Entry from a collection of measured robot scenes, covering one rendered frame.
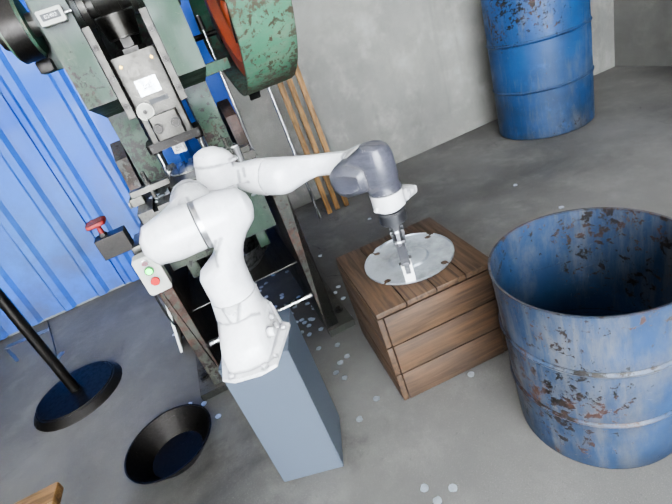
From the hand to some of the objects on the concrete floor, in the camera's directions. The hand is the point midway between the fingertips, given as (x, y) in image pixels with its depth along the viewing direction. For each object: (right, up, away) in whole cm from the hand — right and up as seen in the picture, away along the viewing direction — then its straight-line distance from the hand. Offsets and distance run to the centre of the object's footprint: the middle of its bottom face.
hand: (408, 271), depth 129 cm
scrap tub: (+49, -35, -9) cm, 61 cm away
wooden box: (+12, -26, +31) cm, 42 cm away
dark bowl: (-74, -62, +23) cm, 99 cm away
